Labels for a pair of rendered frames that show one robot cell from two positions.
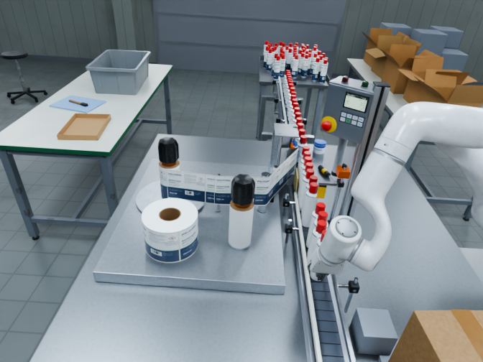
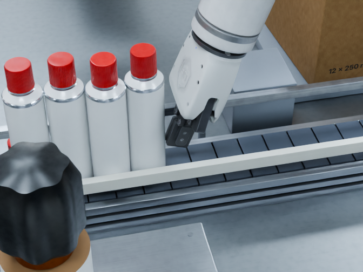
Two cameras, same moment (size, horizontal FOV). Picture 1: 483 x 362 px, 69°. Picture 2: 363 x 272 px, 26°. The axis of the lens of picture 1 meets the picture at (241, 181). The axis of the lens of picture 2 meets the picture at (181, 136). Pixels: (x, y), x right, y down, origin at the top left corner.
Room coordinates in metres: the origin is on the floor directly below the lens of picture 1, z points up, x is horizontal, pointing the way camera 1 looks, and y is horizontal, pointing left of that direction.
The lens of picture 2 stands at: (1.01, 0.51, 1.64)
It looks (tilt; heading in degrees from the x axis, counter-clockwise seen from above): 41 degrees down; 257
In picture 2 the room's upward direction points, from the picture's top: straight up
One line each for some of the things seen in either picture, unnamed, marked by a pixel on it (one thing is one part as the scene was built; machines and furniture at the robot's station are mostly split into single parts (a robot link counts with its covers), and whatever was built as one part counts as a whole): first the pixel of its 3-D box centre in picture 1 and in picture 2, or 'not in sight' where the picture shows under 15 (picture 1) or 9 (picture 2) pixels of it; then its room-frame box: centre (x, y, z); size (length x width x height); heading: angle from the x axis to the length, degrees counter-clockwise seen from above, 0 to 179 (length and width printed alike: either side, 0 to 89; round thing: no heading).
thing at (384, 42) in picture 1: (389, 57); not in sight; (3.89, -1.49, 0.97); 0.46 x 0.44 x 0.37; 5
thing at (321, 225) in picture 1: (317, 245); (108, 122); (0.92, -0.28, 0.98); 0.05 x 0.05 x 0.20
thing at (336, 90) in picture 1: (350, 110); not in sight; (1.20, -0.37, 1.38); 0.17 x 0.10 x 0.19; 54
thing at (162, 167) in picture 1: (169, 169); not in sight; (1.28, 0.31, 1.04); 0.09 x 0.09 x 0.29
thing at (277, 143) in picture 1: (284, 154); not in sight; (1.52, -0.20, 1.01); 0.14 x 0.13 x 0.26; 179
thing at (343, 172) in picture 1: (328, 200); not in sight; (1.11, -0.34, 1.05); 0.10 x 0.04 x 0.33; 89
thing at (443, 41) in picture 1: (413, 67); not in sight; (5.32, -2.42, 0.53); 1.07 x 0.71 x 1.06; 87
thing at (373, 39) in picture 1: (381, 48); not in sight; (4.33, -1.53, 0.97); 0.45 x 0.40 x 0.37; 92
